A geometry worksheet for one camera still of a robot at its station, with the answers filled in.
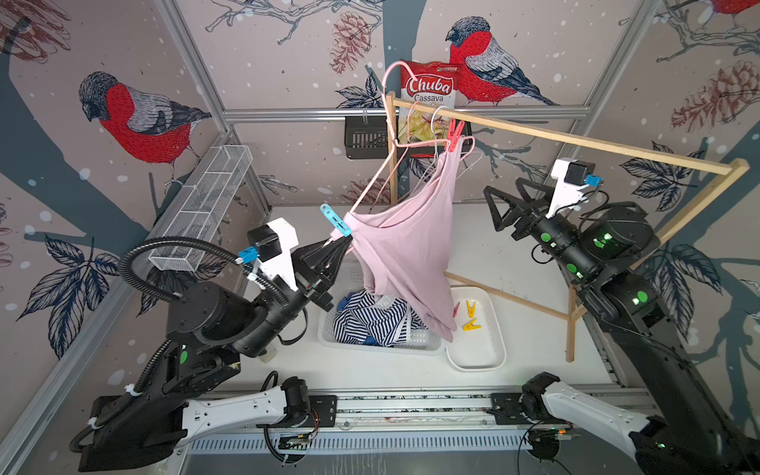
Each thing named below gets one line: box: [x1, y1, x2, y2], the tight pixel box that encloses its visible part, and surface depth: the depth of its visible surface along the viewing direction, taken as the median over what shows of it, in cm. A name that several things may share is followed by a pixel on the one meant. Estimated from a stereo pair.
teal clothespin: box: [320, 203, 353, 237], surface depth 40 cm
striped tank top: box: [332, 288, 428, 347], surface depth 79 cm
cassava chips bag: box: [396, 60, 460, 147], surface depth 86 cm
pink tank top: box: [342, 149, 461, 343], surface depth 55 cm
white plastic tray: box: [445, 285, 507, 372], surface depth 89 cm
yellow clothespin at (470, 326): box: [462, 317, 482, 332], surface depth 90 cm
